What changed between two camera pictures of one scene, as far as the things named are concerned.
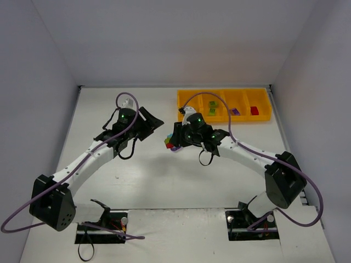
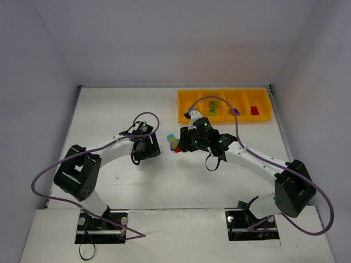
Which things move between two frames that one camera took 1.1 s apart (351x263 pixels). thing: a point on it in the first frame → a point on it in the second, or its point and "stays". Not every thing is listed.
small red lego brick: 254,110 stays
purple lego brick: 235,112 stays
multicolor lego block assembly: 168,144 → 177,149
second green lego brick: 211,111 stays
